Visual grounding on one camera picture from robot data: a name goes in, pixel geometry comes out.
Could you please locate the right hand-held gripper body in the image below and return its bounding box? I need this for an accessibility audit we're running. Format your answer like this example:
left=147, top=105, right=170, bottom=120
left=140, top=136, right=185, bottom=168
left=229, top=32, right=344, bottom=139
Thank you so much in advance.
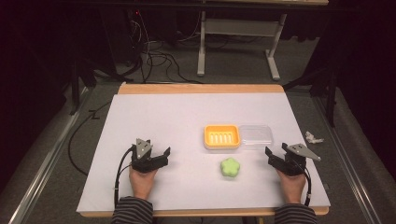
left=267, top=143, right=322, bottom=177

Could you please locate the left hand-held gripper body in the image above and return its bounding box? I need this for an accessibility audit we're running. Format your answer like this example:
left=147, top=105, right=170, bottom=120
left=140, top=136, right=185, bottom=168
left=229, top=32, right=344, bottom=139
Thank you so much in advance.
left=130, top=138, right=169, bottom=174

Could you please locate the clear plastic soap dish lid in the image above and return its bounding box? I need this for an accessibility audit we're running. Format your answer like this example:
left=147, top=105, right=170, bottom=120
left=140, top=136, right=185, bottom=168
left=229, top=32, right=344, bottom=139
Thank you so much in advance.
left=238, top=124, right=275, bottom=150

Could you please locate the green flower-shaped soap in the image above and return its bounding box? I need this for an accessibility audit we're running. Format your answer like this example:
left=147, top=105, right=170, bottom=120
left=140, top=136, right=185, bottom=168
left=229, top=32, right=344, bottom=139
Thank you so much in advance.
left=219, top=157, right=242, bottom=179

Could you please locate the yellow soap dish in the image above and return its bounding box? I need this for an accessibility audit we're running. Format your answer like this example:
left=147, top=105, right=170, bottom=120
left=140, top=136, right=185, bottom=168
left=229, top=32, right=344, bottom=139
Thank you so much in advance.
left=203, top=124, right=242, bottom=150

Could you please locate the person's left hand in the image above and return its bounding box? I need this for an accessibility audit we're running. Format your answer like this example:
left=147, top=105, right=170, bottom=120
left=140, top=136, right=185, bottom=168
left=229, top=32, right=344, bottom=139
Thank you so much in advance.
left=128, top=167, right=159, bottom=201

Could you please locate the person's right hand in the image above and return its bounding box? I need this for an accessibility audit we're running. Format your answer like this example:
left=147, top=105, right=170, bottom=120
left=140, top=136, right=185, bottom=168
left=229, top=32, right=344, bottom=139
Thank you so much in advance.
left=276, top=169, right=308, bottom=205

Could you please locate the white table sheet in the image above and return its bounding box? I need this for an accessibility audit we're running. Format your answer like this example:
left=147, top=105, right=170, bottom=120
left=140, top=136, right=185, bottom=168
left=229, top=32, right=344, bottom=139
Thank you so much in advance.
left=76, top=92, right=332, bottom=214

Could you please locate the crumpled white paper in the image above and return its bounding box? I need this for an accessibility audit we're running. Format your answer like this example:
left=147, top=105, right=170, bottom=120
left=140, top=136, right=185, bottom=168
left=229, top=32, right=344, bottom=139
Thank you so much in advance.
left=304, top=131, right=325, bottom=145

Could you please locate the wooden table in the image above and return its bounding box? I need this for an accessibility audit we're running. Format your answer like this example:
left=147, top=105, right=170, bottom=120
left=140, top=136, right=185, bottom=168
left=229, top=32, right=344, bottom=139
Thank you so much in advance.
left=78, top=82, right=332, bottom=218

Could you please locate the black stand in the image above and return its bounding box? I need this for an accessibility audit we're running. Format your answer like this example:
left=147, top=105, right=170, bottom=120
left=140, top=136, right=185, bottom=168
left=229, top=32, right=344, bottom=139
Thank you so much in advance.
left=68, top=57, right=125, bottom=117
left=282, top=66, right=340, bottom=129

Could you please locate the right hand-held gripper black cable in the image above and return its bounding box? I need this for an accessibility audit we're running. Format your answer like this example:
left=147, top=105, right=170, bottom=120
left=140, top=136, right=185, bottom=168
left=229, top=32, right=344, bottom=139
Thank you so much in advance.
left=298, top=167, right=313, bottom=207

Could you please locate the hand-held gripper black cable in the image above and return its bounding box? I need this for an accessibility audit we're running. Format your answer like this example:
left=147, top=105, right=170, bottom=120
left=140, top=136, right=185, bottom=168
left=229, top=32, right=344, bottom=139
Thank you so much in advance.
left=298, top=167, right=313, bottom=207
left=113, top=147, right=135, bottom=209

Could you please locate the left hand-held gripper black cable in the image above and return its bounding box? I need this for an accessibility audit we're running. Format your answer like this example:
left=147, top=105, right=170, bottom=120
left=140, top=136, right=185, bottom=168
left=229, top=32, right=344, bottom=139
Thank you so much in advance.
left=113, top=147, right=135, bottom=209

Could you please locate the metal floor rail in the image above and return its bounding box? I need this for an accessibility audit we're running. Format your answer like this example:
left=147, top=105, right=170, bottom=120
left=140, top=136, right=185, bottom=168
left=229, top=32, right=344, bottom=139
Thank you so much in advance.
left=313, top=96, right=376, bottom=224
left=8, top=86, right=92, bottom=224

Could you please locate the thin black floor cable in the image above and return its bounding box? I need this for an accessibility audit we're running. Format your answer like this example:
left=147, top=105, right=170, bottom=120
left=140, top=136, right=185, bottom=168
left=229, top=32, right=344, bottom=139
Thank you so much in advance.
left=67, top=100, right=114, bottom=177

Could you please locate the looped black floor cable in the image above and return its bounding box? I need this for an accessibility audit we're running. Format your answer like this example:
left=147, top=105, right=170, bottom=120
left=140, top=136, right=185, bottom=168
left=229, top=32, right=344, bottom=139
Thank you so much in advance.
left=140, top=49, right=205, bottom=86

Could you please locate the white cable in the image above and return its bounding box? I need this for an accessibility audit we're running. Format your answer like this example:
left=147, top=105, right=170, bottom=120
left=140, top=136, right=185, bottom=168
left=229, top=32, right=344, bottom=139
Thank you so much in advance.
left=130, top=11, right=152, bottom=64

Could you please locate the white metal desk frame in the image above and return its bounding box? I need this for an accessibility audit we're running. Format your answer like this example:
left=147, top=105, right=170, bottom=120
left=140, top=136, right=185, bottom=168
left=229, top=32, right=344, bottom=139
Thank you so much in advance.
left=196, top=10, right=288, bottom=82

